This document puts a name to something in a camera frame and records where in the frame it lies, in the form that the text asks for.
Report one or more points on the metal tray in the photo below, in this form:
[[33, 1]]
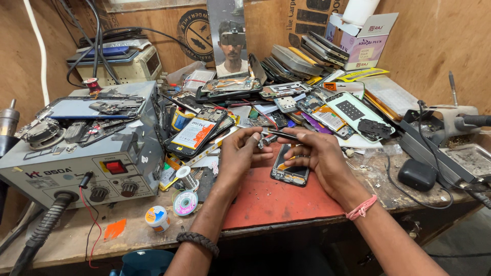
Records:
[[470, 159]]

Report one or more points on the small metal phone part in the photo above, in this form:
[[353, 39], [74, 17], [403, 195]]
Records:
[[262, 143]]

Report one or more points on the phone with orange white battery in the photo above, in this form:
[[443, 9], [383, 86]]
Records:
[[330, 119]]

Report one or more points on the teal plastic stool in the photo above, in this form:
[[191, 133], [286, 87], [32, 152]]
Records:
[[147, 263]]

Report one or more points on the black screwdriver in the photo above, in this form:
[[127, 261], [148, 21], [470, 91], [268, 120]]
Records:
[[282, 134]]

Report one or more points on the black phone leaning upright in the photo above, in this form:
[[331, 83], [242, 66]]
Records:
[[256, 69]]

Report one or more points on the open smartphone with black frame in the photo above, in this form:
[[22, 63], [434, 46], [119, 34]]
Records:
[[289, 177]]

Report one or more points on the grey soldering iron stand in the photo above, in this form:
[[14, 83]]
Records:
[[433, 149]]

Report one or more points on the yellow label strip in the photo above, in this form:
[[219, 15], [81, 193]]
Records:
[[362, 74]]

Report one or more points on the silver phone midframe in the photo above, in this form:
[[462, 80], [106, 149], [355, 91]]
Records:
[[285, 89]]

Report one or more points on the orange sticker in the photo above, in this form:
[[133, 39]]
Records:
[[114, 229]]

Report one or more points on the white pink solder wick reel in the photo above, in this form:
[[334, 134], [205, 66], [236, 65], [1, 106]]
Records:
[[185, 203]]

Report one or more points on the white green phone back cover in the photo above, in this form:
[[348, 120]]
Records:
[[353, 111]]

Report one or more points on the black earbuds case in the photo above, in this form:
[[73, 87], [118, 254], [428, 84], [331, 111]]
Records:
[[416, 175]]

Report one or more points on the clear plastic organizer box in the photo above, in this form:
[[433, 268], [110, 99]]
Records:
[[391, 94]]

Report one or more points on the pile of phones on unit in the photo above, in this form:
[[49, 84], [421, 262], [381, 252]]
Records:
[[111, 50]]

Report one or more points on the white purple cardboard box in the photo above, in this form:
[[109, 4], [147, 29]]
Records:
[[364, 46]]

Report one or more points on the grey hot air rework station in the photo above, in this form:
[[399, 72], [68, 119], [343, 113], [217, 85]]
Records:
[[76, 165]]

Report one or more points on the yellow phone battery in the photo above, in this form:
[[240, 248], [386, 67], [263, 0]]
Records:
[[168, 174]]

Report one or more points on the person's right hand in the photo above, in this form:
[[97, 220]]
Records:
[[330, 165]]

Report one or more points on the mirror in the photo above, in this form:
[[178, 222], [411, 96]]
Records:
[[226, 23]]

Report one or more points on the beige power supply unit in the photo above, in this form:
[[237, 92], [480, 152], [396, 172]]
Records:
[[130, 71]]

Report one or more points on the person's left hand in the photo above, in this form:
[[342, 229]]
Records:
[[232, 161]]

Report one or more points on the red work mat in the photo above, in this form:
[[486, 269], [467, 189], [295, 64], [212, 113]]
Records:
[[276, 203]]

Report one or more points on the open phone with white battery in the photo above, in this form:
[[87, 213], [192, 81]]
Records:
[[193, 134]]

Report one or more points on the open phone with copper flex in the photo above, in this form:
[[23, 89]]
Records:
[[230, 84]]

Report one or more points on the black camera cover plate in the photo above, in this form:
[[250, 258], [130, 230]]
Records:
[[374, 128]]

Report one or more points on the stack of old phones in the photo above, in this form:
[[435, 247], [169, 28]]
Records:
[[303, 57]]

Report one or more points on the blue phone frame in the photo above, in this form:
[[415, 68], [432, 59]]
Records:
[[76, 109]]

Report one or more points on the white plastic bottle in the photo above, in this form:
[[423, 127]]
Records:
[[358, 11]]

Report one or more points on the metal hot air gun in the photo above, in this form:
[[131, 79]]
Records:
[[7, 122]]

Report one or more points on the heap of phone parts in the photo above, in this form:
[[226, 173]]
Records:
[[249, 115]]

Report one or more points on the white pipe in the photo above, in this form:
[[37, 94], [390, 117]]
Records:
[[40, 57]]

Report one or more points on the small white flux jar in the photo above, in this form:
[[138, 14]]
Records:
[[157, 218]]

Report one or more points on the round metal speaker part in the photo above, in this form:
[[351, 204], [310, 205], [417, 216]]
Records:
[[42, 134]]

